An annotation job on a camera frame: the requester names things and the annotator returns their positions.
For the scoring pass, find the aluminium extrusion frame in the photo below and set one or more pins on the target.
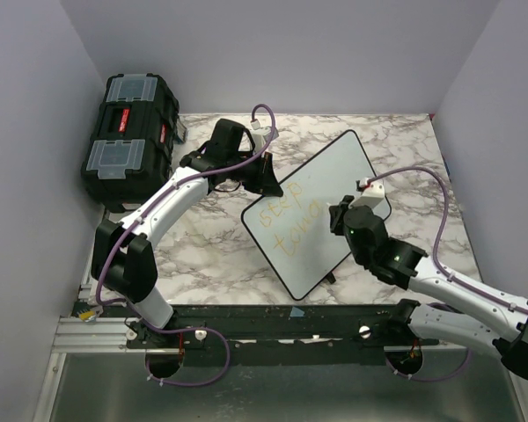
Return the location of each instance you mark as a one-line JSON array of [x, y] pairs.
[[73, 336]]

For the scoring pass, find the black plastic toolbox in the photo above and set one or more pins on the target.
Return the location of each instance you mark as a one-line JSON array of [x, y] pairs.
[[129, 156]]

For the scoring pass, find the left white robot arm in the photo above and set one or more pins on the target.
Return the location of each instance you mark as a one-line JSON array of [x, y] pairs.
[[123, 252]]

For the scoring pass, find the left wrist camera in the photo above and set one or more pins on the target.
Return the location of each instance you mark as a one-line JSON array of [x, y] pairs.
[[261, 135]]

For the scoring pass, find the blue tape piece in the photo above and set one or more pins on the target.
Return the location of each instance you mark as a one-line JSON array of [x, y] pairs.
[[296, 312]]

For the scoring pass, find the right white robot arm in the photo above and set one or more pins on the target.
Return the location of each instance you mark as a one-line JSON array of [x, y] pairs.
[[483, 318]]

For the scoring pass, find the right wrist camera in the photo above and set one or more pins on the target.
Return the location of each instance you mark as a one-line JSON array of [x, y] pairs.
[[372, 195]]

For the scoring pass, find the black framed whiteboard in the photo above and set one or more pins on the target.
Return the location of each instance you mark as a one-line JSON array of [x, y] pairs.
[[293, 231]]

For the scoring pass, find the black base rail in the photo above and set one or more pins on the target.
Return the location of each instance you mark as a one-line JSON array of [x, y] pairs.
[[265, 335]]

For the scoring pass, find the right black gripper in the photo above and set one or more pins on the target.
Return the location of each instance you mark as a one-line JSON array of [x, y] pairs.
[[338, 214]]

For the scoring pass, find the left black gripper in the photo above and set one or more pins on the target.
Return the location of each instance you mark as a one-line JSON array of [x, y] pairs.
[[266, 182]]

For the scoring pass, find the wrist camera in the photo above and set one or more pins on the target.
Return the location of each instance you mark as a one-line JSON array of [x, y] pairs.
[[261, 135], [372, 195]]

